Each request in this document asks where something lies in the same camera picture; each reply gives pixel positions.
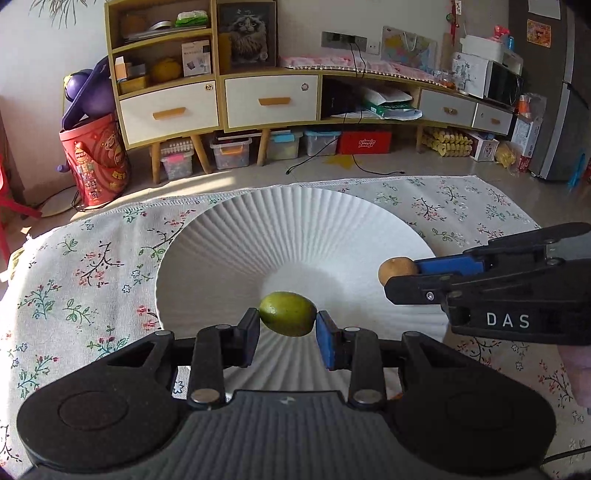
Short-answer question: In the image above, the small tan round fruit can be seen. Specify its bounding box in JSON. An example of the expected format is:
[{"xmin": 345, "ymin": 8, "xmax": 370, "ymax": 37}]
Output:
[{"xmin": 378, "ymin": 257, "xmax": 419, "ymax": 286}]

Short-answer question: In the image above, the green lime fruit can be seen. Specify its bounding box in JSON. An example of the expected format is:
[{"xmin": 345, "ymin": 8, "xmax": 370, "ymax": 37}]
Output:
[{"xmin": 259, "ymin": 291, "xmax": 317, "ymax": 337}]

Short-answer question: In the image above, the right hand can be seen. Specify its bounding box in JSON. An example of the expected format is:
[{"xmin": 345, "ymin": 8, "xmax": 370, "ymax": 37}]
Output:
[{"xmin": 558, "ymin": 345, "xmax": 591, "ymax": 408}]

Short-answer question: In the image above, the white ribbed plate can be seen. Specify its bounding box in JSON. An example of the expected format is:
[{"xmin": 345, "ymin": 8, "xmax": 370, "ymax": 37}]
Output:
[{"xmin": 155, "ymin": 185, "xmax": 448, "ymax": 401}]

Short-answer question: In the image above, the red storage box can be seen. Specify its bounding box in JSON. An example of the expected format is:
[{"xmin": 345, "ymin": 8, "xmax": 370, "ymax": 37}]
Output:
[{"xmin": 339, "ymin": 130, "xmax": 392, "ymax": 155}]

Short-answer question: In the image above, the white microwave oven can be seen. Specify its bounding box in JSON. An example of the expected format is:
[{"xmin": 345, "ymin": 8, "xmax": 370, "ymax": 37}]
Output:
[{"xmin": 452, "ymin": 52, "xmax": 522, "ymax": 107}]

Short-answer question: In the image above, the clear storage bin blue lid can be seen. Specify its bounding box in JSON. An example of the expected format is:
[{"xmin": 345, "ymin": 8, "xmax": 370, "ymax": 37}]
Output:
[{"xmin": 266, "ymin": 130, "xmax": 303, "ymax": 161}]

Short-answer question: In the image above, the clear storage bin orange latch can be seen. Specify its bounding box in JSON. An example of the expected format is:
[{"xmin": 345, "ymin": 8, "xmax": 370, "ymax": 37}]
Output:
[{"xmin": 209, "ymin": 138, "xmax": 252, "ymax": 170}]

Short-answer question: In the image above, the grey refrigerator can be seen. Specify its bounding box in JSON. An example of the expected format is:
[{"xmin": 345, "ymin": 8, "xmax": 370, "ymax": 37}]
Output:
[{"xmin": 509, "ymin": 1, "xmax": 590, "ymax": 182}]

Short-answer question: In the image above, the red decorated bucket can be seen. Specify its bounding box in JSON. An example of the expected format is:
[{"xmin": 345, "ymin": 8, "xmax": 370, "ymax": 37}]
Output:
[{"xmin": 59, "ymin": 113, "xmax": 130, "ymax": 209}]

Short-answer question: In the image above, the low curved TV cabinet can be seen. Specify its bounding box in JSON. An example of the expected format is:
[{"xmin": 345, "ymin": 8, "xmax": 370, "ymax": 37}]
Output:
[{"xmin": 216, "ymin": 58, "xmax": 515, "ymax": 165}]

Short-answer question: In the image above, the red plastic chair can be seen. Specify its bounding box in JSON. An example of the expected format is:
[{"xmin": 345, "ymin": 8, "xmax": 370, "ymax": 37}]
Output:
[{"xmin": 0, "ymin": 157, "xmax": 42, "ymax": 266}]

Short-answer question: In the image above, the wooden shelf cabinet with drawers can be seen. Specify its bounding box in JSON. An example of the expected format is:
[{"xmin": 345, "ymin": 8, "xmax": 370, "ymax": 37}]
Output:
[{"xmin": 103, "ymin": 0, "xmax": 281, "ymax": 186}]

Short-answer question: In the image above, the purple exercise ball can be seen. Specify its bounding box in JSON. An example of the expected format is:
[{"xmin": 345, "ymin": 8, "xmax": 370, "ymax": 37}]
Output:
[{"xmin": 61, "ymin": 57, "xmax": 115, "ymax": 130}]

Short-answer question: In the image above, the framed cat picture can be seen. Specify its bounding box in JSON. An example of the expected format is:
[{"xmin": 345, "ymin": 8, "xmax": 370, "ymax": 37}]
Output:
[{"xmin": 217, "ymin": 1, "xmax": 279, "ymax": 74}]

